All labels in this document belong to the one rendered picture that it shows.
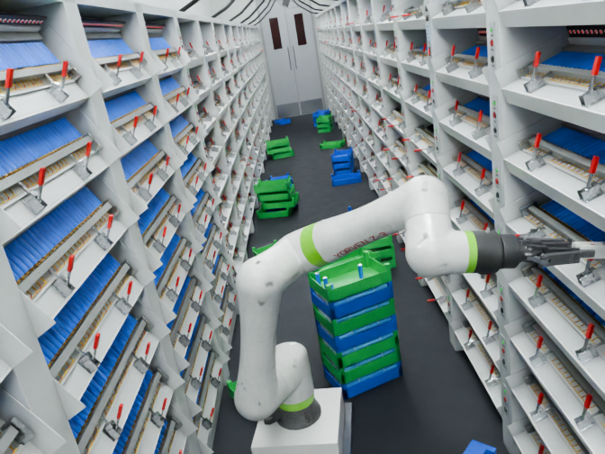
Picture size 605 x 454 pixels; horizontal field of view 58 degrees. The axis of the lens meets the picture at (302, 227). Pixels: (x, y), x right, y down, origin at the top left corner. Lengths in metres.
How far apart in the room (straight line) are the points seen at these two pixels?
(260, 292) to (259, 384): 0.31
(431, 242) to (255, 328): 0.53
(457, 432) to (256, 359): 1.05
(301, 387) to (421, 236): 0.75
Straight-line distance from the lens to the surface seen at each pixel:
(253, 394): 1.57
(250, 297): 1.36
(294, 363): 1.69
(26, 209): 1.20
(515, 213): 1.71
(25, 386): 1.10
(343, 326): 2.30
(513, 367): 1.96
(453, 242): 1.17
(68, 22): 1.60
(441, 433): 2.30
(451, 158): 2.35
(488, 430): 2.32
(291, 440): 1.78
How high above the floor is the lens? 1.53
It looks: 20 degrees down
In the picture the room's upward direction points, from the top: 10 degrees counter-clockwise
